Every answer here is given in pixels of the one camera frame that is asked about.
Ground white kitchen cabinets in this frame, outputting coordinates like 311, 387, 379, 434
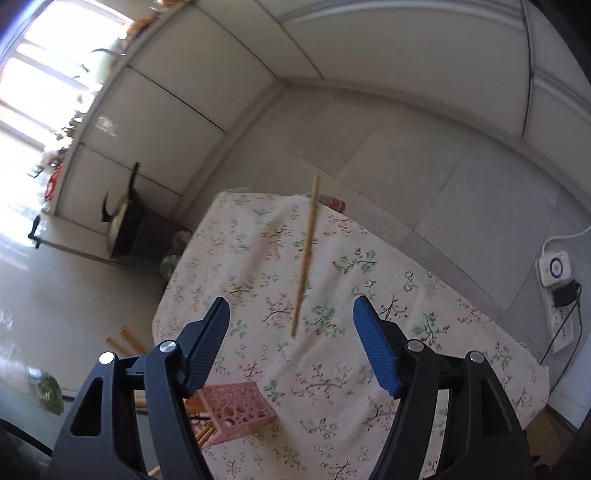
54, 1, 590, 229

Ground bamboo chopstick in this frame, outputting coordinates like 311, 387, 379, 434
148, 421, 216, 478
118, 325, 148, 355
105, 336, 132, 357
290, 174, 321, 339

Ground pink perforated utensil basket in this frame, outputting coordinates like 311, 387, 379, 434
195, 381, 276, 448

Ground dark stool under wok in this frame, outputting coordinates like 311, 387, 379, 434
118, 201, 188, 261

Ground white power strip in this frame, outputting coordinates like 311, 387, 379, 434
536, 250, 579, 354

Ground white power cable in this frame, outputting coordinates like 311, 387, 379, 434
540, 223, 591, 255

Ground plastic bag of greens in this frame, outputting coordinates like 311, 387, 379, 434
28, 368, 64, 415

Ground black wok with lid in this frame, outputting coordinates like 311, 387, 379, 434
101, 162, 145, 258

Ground floral tablecloth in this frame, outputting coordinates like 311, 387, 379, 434
152, 192, 549, 479

